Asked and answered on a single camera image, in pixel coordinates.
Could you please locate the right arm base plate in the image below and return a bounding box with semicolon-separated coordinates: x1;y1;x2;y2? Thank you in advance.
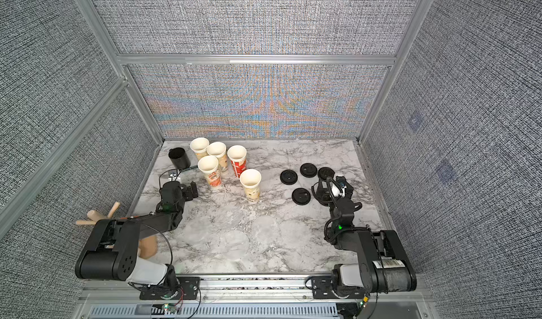
305;276;366;300

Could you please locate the black lid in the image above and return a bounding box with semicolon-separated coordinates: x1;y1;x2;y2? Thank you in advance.
300;163;318;178
279;169;298;186
292;188;311;206
318;167;335;181

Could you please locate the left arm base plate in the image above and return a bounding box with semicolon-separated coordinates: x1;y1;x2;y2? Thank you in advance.
139;277;201;301

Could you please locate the black lid left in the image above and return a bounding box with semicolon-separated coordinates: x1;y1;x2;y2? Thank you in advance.
279;169;298;186

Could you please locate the black lid back right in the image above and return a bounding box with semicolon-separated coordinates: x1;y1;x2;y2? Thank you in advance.
318;167;335;181

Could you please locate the black cylindrical cup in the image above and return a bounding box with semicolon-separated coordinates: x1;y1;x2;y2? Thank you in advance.
168;148;191;171

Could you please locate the black lid front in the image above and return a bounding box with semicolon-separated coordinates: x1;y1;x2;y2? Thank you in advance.
292;188;311;206

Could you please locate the black lid back middle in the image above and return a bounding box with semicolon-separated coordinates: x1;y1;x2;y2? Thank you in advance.
300;163;318;178

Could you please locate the red paper cup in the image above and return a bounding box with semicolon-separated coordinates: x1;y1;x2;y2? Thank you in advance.
227;145;247;178

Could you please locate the wooden peg rack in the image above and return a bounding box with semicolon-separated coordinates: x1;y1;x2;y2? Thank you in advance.
75;201;158;260

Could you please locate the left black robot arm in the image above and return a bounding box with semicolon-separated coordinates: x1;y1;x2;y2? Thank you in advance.
75;181;200;301

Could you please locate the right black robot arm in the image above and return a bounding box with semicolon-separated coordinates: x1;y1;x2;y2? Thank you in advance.
311;176;417;299

